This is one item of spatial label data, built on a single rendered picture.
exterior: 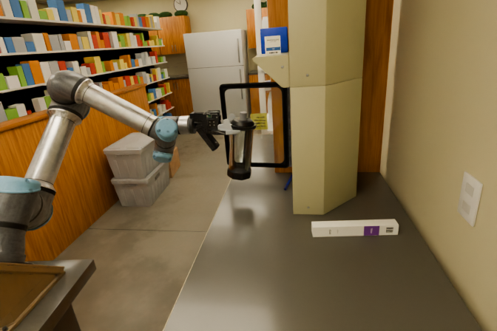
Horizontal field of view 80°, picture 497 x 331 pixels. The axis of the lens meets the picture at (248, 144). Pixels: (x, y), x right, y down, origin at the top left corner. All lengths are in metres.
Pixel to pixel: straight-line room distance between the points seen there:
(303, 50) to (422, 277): 0.71
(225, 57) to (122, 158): 3.45
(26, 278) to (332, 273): 0.80
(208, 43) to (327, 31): 5.17
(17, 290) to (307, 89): 0.95
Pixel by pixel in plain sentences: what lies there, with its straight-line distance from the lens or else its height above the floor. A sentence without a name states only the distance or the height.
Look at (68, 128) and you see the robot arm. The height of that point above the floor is 1.31.
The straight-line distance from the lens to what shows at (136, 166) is 3.15.
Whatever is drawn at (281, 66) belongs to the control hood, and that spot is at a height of 1.48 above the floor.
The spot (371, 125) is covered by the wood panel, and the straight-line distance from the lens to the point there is 1.42.
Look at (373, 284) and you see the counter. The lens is 0.91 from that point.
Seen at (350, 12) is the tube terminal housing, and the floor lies 1.62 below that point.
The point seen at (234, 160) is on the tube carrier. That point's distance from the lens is 1.17.
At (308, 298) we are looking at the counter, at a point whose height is 0.94.
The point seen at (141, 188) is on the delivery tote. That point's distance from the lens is 3.23.
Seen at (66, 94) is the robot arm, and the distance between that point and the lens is 1.17.
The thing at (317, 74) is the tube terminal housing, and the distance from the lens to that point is 0.97.
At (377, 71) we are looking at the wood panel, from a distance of 1.38.
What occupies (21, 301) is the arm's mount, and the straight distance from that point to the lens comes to 1.02.
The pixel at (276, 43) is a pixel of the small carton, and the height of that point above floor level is 1.55.
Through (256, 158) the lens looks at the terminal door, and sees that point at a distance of 1.40.
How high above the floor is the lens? 1.56
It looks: 19 degrees down
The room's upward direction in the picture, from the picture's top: 4 degrees counter-clockwise
